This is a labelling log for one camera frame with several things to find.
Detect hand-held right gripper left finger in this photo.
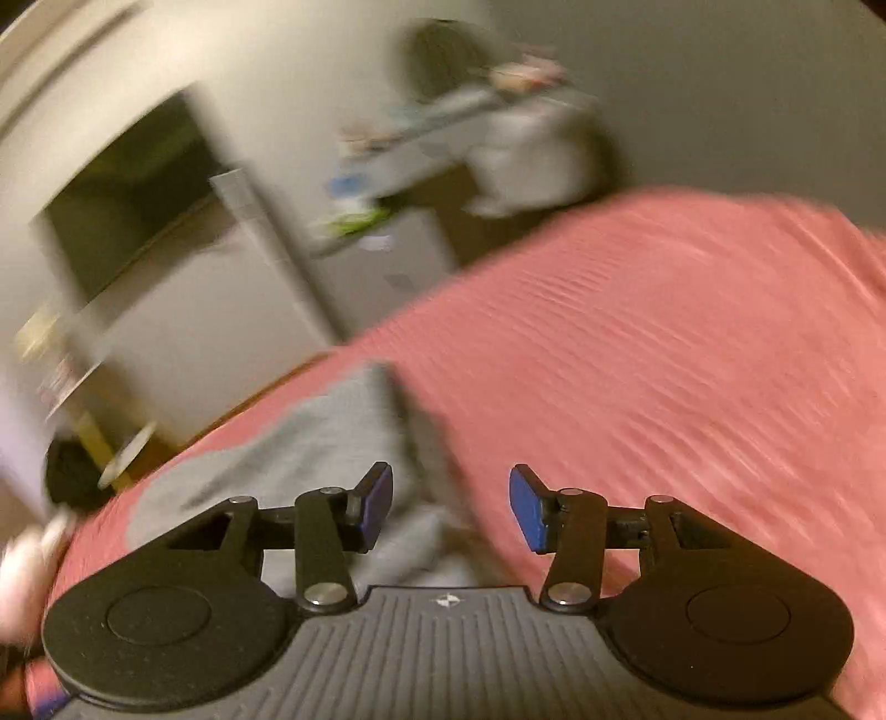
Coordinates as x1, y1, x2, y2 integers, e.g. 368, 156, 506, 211
166, 462, 395, 616

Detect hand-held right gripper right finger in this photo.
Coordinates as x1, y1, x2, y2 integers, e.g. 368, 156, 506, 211
508, 464, 721, 616

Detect grey pants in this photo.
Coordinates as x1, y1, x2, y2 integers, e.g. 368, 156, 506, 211
128, 360, 513, 603

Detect pink ribbed bed sheet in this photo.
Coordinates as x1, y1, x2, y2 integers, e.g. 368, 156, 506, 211
20, 187, 886, 720

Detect white cabinet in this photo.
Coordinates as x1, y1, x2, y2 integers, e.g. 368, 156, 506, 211
90, 166, 343, 444

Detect grey dressing table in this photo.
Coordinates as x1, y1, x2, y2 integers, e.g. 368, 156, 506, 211
311, 83, 624, 333

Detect yellow wooden stool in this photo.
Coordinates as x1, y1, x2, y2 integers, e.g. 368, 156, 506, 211
14, 311, 160, 489

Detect blue and green shelf clutter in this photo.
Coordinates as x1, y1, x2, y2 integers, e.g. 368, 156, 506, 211
311, 173, 392, 243

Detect black round object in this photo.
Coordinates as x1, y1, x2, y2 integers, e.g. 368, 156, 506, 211
45, 439, 115, 517

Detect white cloth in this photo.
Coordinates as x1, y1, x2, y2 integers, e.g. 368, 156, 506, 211
463, 90, 610, 219

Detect pink and white toiletries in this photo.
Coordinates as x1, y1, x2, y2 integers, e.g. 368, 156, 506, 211
485, 52, 575, 94

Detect round mirror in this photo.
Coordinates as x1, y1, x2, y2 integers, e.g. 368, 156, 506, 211
401, 20, 499, 108

